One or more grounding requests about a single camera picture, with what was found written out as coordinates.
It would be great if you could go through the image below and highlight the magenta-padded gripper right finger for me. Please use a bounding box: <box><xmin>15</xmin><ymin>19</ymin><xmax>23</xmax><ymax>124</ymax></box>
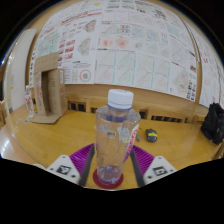
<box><xmin>129</xmin><ymin>144</ymin><xmax>178</xmax><ymax>188</ymax></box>

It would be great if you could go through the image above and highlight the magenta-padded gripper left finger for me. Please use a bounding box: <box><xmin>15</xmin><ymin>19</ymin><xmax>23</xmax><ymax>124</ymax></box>
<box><xmin>45</xmin><ymin>143</ymin><xmax>97</xmax><ymax>187</ymax></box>

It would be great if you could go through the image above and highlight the clear plastic water bottle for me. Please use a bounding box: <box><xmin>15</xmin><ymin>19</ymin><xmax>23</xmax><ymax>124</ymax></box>
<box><xmin>94</xmin><ymin>88</ymin><xmax>142</xmax><ymax>185</ymax></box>

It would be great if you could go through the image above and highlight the small black yellow device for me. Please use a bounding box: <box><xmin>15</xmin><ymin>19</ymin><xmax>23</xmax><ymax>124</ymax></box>
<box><xmin>145</xmin><ymin>128</ymin><xmax>159</xmax><ymax>144</ymax></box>

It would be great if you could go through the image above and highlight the flat round red coaster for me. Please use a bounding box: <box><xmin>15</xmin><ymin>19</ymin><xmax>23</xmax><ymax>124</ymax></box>
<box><xmin>92</xmin><ymin>168</ymin><xmax>125</xmax><ymax>190</ymax></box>

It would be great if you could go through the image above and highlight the black bag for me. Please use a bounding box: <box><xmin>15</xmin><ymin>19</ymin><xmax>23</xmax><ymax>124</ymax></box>
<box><xmin>200</xmin><ymin>102</ymin><xmax>224</xmax><ymax>147</ymax></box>

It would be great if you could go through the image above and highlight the brown cardboard box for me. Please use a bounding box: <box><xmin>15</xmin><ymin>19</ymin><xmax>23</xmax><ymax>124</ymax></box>
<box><xmin>31</xmin><ymin>51</ymin><xmax>68</xmax><ymax>125</ymax></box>

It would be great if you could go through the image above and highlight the narrow white printed wall poster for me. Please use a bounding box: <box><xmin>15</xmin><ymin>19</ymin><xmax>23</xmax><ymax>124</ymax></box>
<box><xmin>196</xmin><ymin>29</ymin><xmax>224</xmax><ymax>109</ymax></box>

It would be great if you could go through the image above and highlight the large white printed wall poster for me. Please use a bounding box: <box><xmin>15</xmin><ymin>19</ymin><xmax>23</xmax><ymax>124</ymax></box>
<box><xmin>31</xmin><ymin>0</ymin><xmax>198</xmax><ymax>103</ymax></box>

